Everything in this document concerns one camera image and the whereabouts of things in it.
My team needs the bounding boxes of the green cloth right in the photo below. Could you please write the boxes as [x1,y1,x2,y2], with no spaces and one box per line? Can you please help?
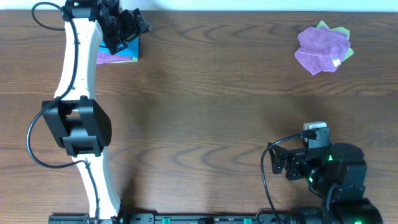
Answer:
[316,21,354,62]

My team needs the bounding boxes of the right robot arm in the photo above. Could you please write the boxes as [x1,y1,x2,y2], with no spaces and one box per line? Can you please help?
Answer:
[263,122,382,224]

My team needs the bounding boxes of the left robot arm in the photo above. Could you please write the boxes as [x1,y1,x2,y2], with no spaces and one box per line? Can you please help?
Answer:
[38,1,150,223]

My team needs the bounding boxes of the blue microfiber cloth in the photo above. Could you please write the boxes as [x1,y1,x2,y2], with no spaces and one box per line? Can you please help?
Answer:
[99,37,139,60]

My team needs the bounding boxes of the crumpled purple cloth right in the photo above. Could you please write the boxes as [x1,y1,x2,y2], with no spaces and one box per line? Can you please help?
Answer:
[294,26,351,75]

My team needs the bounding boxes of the black mounting rail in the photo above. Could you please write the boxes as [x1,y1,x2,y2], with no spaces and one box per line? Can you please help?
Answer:
[48,213,278,224]

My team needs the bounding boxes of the folded purple cloth left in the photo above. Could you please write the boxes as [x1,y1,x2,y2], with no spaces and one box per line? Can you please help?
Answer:
[96,52,134,65]

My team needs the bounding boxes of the folded green cloth left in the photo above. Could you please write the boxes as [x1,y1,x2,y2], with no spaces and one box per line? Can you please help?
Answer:
[112,58,139,63]

